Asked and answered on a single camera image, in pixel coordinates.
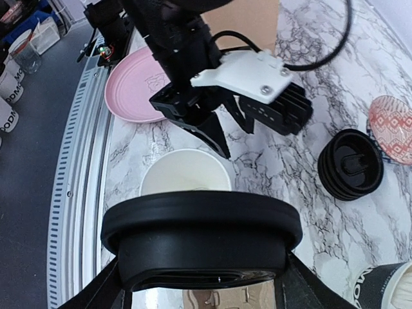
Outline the pink plate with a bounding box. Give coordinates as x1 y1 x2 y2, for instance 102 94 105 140
104 47 169 124

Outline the black coffee cup lid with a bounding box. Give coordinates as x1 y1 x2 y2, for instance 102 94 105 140
100 191 303 292

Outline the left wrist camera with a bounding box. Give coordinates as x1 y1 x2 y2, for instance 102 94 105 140
191 50 314 136

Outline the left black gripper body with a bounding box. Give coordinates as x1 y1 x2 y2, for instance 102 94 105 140
148 57 239 129

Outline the glass jar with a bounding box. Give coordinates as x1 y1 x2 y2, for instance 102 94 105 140
10 39 42 74

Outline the brown paper bag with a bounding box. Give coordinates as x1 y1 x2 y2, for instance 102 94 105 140
202 0 279 52

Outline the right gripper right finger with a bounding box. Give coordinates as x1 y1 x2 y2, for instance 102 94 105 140
274 253 355 309

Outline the brown cardboard cup carrier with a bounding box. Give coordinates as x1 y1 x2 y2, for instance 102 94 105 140
183 281 277 309

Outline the stack of black lids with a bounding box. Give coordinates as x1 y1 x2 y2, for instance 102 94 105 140
317 129 384 201

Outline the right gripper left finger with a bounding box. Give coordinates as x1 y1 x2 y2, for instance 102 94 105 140
59 257 132 309

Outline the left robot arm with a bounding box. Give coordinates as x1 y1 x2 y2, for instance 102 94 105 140
82 1 259 159

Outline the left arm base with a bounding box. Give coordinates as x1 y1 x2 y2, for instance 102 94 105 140
77 0 133 67

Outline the clear plastic box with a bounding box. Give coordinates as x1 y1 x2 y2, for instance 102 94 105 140
30 17 61 55

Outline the black paper coffee cup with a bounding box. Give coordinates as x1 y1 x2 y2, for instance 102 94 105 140
139 149 232 196

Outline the black cup holding straws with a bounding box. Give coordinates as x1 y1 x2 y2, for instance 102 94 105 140
351 261 411 308

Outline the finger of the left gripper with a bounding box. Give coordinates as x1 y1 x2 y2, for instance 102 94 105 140
223 95 254 134
183 111 230 158

